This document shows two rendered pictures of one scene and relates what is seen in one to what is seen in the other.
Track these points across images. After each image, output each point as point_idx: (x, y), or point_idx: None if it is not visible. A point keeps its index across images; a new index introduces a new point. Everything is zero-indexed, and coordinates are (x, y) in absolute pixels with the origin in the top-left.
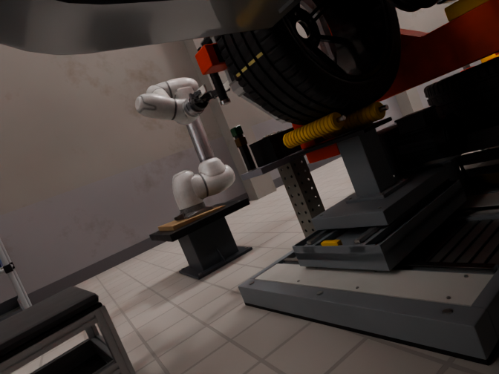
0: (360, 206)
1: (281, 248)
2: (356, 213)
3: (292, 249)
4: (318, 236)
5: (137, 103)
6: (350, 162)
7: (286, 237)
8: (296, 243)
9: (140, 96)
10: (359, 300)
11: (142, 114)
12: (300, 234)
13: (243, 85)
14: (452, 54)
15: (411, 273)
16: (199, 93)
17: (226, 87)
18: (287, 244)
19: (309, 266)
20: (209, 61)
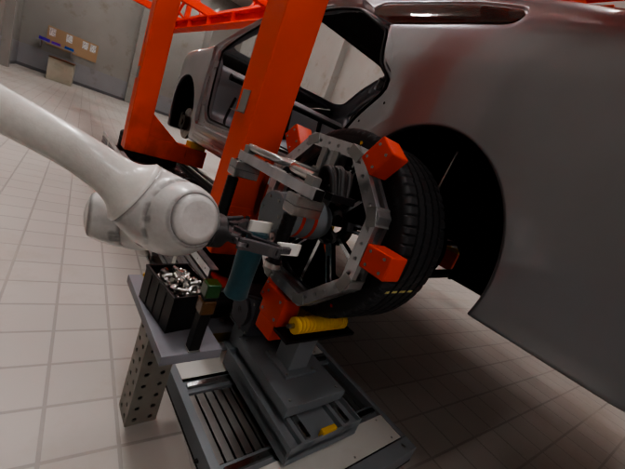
0: (312, 384)
1: (67, 456)
2: (326, 395)
3: (110, 449)
4: (303, 425)
5: (195, 216)
6: (304, 343)
7: (15, 427)
8: (88, 433)
9: (213, 204)
10: (373, 465)
11: (181, 251)
12: (56, 413)
13: (377, 300)
14: None
15: (356, 429)
16: (289, 253)
17: (255, 227)
18: (66, 443)
19: (295, 461)
20: (399, 276)
